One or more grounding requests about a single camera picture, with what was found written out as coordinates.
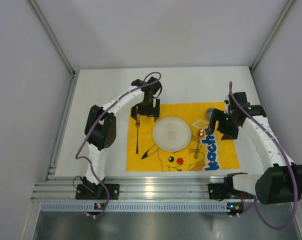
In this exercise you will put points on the right aluminium frame post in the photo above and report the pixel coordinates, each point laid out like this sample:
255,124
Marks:
289,5

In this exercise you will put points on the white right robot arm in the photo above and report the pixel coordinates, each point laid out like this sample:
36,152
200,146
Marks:
281,179

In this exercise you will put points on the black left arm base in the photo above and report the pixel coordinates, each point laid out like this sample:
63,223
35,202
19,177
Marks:
87,190

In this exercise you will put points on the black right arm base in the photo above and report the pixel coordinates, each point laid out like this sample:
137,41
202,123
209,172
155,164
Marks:
226,190

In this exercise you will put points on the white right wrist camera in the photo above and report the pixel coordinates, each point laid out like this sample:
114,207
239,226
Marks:
227,103

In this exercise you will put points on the white round plate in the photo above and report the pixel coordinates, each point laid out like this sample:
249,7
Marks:
171,134

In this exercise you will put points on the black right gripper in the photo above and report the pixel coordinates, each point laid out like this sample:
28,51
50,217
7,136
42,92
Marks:
223,124

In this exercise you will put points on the copper fork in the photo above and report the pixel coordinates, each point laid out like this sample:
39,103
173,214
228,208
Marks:
137,124

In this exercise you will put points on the left aluminium frame post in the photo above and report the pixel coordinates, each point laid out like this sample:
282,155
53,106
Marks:
51,35

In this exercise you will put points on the gold spoon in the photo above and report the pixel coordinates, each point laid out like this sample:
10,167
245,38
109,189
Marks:
199,136

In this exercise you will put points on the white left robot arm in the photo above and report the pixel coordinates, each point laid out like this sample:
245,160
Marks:
101,125

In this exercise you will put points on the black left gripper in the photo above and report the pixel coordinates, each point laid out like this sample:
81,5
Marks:
148,110

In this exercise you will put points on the white slotted cable duct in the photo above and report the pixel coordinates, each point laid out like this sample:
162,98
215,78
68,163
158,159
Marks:
143,206

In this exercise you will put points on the aluminium frame post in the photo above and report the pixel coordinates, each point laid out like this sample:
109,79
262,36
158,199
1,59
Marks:
289,5
51,35

